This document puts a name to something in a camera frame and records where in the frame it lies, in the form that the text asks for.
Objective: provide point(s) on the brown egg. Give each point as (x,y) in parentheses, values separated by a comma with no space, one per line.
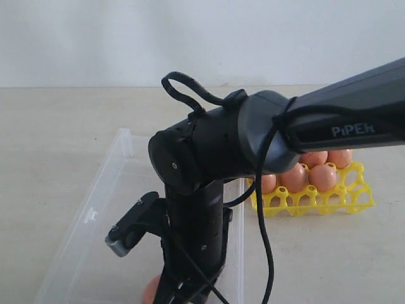
(268,183)
(312,159)
(295,179)
(323,177)
(340,158)
(150,291)

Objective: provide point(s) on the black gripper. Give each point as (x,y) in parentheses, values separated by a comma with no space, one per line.
(194,260)

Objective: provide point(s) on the clear plastic storage box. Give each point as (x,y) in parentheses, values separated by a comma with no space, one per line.
(86,270)

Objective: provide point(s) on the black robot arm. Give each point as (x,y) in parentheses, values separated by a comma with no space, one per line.
(245,135)

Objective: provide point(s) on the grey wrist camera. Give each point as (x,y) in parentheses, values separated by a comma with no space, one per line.
(147,215)

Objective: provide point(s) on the yellow plastic egg tray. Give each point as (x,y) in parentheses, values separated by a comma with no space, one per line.
(351,194)

